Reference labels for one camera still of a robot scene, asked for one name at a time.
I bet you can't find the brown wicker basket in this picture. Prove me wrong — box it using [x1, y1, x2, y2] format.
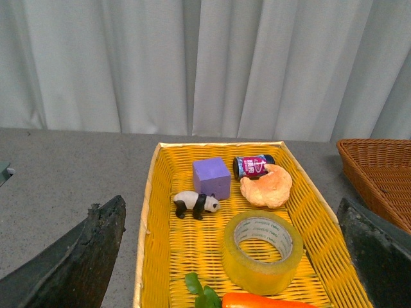
[337, 139, 410, 233]

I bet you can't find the toy orange carrot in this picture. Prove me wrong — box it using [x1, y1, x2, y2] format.
[184, 272, 315, 307]

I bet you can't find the toy croissant bread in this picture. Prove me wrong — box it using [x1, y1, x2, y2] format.
[240, 164, 293, 209]

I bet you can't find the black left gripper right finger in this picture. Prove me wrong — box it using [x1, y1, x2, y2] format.
[337, 198, 410, 307]

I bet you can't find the clear packing tape roll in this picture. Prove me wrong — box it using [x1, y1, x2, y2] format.
[222, 210, 304, 295]

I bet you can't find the small pink labelled can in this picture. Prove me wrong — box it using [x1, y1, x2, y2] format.
[232, 154, 275, 180]

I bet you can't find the grey metal bracket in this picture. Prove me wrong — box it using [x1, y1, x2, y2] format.
[0, 161, 15, 185]

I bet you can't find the toy panda figurine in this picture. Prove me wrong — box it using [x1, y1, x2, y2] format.
[173, 191, 221, 220]

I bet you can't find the yellow woven basket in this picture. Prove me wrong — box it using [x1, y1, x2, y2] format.
[133, 141, 371, 307]

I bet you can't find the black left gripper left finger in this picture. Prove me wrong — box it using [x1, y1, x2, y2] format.
[1, 195, 126, 307]

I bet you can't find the purple foam cube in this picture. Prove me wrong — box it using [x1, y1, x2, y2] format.
[192, 157, 231, 200]

